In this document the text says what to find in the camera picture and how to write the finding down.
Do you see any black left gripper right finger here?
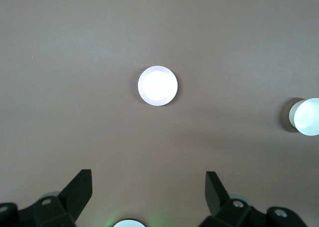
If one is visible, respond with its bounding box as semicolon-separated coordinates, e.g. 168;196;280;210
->
199;171;251;227

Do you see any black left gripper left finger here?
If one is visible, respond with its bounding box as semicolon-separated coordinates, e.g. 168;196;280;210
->
32;169;93;227

